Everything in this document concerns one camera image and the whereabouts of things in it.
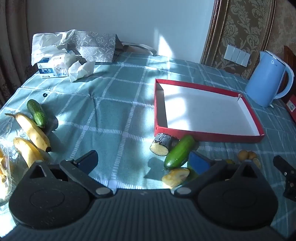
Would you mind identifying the lower yellow banana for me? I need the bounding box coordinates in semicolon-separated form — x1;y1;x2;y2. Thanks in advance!
13;137;45;168

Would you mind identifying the red shallow cardboard box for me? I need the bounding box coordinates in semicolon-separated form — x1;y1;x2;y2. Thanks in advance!
154;79;265;143

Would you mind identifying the yellow jackfruit piece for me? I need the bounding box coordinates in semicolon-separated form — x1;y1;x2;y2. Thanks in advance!
162;168;190;189

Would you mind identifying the ornate wall panel frame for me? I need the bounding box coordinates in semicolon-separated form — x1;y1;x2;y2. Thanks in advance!
201;0;276;79

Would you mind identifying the white wall switch panel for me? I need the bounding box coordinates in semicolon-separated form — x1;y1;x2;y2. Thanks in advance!
224;44;250;67

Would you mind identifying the red gift box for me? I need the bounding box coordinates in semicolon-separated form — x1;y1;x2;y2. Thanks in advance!
286;95;296;122

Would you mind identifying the longan fruit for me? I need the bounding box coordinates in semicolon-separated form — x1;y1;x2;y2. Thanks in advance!
248;151;257;160
237;150;249;162

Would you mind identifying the clear plastic bag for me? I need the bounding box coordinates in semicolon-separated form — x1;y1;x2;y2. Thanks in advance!
1;118;25;205

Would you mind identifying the small whole cucumber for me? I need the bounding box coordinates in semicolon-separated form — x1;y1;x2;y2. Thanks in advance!
27;99;48;128

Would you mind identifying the yellow banana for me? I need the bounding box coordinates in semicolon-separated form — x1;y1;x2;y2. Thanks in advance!
13;137;45;168
5;113;52;152

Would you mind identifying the dark sugarcane piece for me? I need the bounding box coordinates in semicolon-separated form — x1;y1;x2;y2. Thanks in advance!
149;133;177;156

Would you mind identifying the white plastic bag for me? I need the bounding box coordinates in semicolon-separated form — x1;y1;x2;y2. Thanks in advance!
31;29;77;68

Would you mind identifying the green tomato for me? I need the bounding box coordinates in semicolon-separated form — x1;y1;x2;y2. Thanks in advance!
225;159;235;165
252;158;261;169

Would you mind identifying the upper yellow banana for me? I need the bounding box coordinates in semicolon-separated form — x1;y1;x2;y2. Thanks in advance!
5;113;52;152

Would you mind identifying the brown curtain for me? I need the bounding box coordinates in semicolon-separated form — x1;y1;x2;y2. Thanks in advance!
0;0;36;106

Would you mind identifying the crumpled white tissue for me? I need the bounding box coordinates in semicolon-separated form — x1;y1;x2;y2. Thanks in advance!
68;61;95;82

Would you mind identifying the blue electric kettle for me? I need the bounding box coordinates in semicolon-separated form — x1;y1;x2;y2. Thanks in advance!
245;51;295;108

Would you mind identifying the white tissue pack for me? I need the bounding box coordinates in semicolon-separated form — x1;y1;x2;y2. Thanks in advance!
37;53;76;79

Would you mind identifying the wooden headboard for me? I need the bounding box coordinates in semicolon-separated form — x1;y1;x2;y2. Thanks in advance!
280;45;296;100

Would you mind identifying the cut cucumber half with stem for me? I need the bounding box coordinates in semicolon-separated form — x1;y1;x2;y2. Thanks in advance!
164;135;195;170

